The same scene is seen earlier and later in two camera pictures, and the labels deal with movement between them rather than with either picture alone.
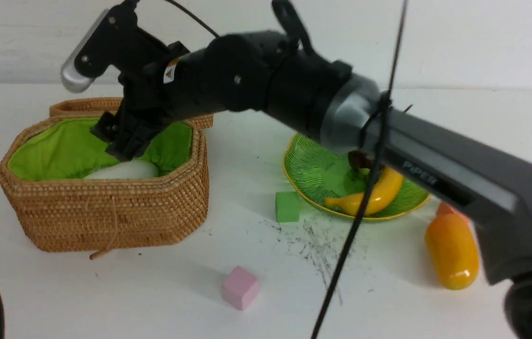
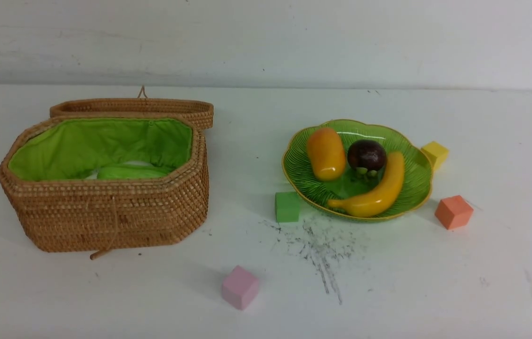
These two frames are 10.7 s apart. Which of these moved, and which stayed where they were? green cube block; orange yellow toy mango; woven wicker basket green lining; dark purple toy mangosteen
Moved: orange yellow toy mango
Stayed: dark purple toy mangosteen; green cube block; woven wicker basket green lining
